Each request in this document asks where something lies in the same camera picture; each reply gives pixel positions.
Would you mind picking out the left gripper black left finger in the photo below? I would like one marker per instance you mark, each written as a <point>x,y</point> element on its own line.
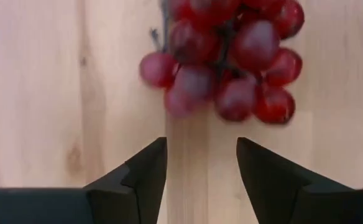
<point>107,202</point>

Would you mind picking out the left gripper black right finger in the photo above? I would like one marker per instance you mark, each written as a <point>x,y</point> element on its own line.
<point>293,199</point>

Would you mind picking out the red grape bunch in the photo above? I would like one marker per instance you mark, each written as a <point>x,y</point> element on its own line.
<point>231,62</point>

